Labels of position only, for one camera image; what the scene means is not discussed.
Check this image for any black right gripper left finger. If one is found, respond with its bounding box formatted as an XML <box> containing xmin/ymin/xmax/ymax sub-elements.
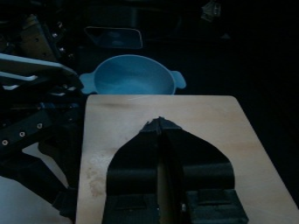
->
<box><xmin>101</xmin><ymin>116</ymin><xmax>164</xmax><ymax>224</ymax></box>

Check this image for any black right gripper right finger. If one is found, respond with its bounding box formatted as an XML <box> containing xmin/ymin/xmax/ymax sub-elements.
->
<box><xmin>157</xmin><ymin>116</ymin><xmax>249</xmax><ymax>224</ymax></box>

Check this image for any dark blue rectangular tray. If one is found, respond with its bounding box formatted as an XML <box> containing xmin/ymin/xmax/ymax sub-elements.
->
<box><xmin>84</xmin><ymin>26</ymin><xmax>144</xmax><ymax>50</ymax></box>

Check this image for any blue two-handled bowl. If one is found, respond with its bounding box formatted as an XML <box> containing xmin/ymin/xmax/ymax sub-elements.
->
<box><xmin>78</xmin><ymin>54</ymin><xmax>187</xmax><ymax>95</ymax></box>

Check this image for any light wooden cutting board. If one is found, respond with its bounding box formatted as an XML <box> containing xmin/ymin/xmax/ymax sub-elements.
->
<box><xmin>74</xmin><ymin>94</ymin><xmax>299</xmax><ymax>224</ymax></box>

